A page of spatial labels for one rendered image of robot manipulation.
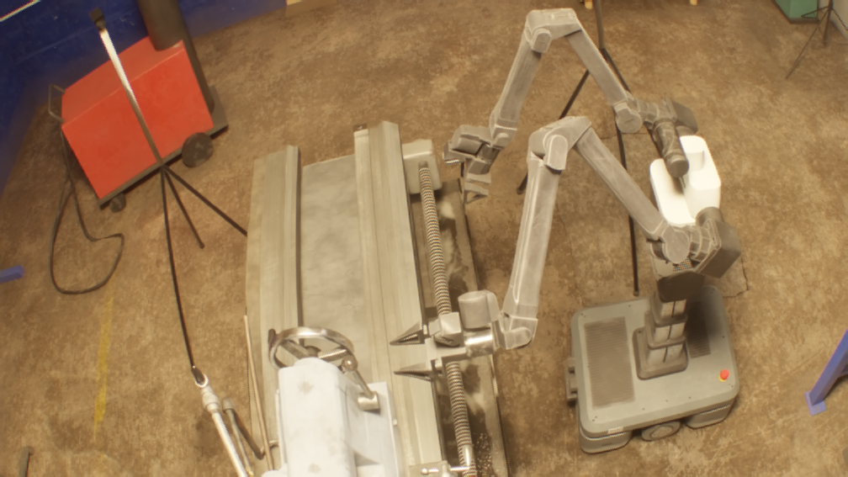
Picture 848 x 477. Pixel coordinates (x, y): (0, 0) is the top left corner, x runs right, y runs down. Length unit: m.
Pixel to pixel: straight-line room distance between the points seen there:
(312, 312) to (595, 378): 0.96
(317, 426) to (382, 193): 1.00
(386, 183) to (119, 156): 2.04
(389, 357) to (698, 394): 1.13
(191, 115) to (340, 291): 1.91
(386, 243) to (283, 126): 1.92
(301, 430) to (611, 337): 1.38
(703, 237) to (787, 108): 2.48
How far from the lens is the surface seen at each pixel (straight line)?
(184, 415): 3.32
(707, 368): 2.73
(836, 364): 2.77
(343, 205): 2.64
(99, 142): 4.03
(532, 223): 1.60
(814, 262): 3.47
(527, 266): 1.61
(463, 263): 2.81
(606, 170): 1.67
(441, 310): 2.31
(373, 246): 2.36
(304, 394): 1.76
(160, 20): 3.82
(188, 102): 4.01
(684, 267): 2.15
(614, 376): 2.69
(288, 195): 2.58
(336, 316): 2.39
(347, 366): 1.64
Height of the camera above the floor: 2.64
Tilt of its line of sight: 52 degrees down
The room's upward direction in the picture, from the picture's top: 14 degrees counter-clockwise
